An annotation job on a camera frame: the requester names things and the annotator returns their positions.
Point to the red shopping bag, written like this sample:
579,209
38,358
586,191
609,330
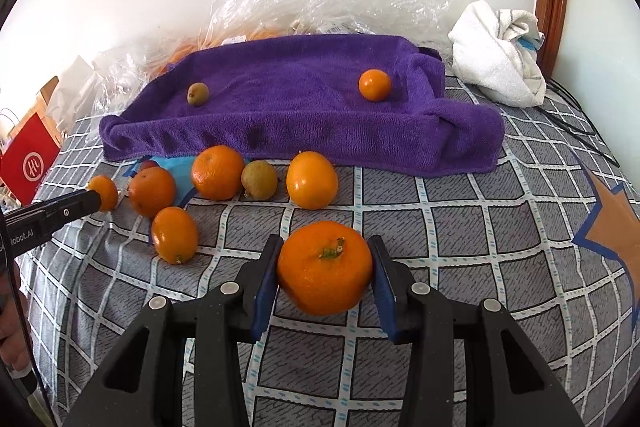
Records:
27,167

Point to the purple towel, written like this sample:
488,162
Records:
300,112

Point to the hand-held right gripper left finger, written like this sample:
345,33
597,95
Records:
265,294

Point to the orange star patch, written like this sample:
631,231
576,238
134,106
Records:
614,227

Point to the light blue star patch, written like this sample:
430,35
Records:
174,167

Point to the clear plastic bag of oranges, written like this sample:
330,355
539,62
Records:
150,62

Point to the crumpled white towel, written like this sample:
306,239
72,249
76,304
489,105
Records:
490,57

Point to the white paper bag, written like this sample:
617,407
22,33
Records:
75,82

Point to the cardboard box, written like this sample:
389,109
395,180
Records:
47,93

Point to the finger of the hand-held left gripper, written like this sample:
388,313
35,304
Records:
65,210

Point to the large mandarin orange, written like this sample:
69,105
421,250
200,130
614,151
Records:
325,272

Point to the brownish green round fruit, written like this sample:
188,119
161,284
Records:
198,94
259,180

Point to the person's left hand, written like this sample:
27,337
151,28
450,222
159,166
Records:
7,317

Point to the oval mandarin orange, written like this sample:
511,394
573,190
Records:
312,179

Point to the small mandarin orange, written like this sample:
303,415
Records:
375,85
105,193

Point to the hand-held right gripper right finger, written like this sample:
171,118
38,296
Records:
385,302

